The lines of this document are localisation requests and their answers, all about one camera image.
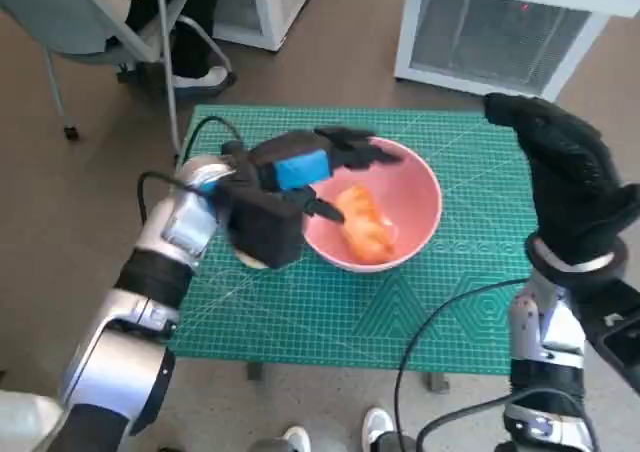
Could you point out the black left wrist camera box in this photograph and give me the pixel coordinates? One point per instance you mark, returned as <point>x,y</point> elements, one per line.
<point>265,227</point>

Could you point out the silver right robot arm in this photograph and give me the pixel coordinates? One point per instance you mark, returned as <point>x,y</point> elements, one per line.
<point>540,352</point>

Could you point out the large white mesh cabinet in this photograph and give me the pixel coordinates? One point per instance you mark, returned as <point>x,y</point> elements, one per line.
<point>500,27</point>

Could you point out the orange rectangular toy bread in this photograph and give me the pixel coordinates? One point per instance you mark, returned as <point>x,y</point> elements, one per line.
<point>367,222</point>

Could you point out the pink bowl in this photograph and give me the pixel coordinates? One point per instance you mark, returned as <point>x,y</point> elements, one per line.
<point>415,202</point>

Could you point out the white robot torso cover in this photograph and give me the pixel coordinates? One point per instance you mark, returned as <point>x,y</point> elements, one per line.
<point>25,422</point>

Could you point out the round toy bread bun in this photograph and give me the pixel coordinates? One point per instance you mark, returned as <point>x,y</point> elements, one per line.
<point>250,261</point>

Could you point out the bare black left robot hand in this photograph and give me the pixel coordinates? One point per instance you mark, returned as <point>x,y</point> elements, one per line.
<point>300,169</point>

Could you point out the black table bracket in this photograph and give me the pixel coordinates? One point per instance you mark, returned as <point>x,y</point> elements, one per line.
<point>255,370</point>
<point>437,383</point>

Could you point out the small white mesh cabinet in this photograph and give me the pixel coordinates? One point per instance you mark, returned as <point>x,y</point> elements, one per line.
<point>265,7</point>

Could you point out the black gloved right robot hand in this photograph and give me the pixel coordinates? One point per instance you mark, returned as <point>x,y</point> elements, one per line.
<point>565,182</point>

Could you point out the green cutting mat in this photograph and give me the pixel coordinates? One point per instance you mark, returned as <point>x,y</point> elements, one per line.
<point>325,312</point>

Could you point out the grey chair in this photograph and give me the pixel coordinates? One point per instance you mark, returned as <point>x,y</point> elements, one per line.
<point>75,22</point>

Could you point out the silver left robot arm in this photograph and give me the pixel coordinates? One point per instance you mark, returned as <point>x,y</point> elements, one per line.
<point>150,282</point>

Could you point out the white shoe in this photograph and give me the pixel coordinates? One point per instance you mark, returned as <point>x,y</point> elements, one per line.
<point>376,429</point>
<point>297,439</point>

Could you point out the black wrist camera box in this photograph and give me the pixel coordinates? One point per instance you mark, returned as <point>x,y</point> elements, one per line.
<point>265,227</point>
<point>615,332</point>

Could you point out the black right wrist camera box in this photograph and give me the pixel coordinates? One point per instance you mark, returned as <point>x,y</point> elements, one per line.
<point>615,332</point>

